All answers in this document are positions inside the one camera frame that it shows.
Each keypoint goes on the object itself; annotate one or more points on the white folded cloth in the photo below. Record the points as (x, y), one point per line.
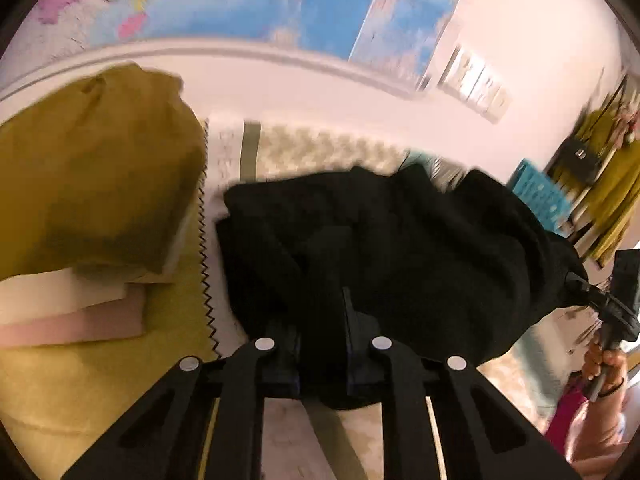
(60, 290)

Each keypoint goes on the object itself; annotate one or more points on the black hanging bag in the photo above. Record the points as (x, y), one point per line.
(577, 160)

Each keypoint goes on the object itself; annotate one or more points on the mustard folded garment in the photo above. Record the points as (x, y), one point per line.
(100, 175)

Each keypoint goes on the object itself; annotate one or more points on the olive quilted cloth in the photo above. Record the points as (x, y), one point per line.
(100, 390)

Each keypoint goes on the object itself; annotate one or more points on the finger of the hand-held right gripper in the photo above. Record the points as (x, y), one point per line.
(592, 294)

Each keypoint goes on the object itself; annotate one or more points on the hanging yellow clothes rack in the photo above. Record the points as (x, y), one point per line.
(617, 200)

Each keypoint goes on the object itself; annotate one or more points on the black garment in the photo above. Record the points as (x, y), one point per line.
(400, 260)

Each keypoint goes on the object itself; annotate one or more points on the pale patterned bed sheet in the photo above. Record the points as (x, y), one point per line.
(310, 152)

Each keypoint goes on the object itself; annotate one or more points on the pale wall map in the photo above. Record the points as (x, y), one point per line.
(405, 15)

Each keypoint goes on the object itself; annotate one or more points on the pink folded cloth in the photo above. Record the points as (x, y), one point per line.
(75, 322)

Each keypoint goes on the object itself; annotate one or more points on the person's right forearm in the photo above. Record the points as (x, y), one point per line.
(600, 430)

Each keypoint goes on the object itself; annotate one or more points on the magenta cloth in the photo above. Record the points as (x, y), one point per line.
(567, 420)

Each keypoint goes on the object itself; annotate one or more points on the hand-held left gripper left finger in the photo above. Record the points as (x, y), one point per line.
(290, 365)

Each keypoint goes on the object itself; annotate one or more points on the blue plastic basket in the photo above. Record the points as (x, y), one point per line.
(540, 195)

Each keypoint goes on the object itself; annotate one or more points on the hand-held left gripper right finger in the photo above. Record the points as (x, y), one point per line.
(354, 360)

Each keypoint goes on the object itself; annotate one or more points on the person's right hand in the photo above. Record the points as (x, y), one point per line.
(616, 370)

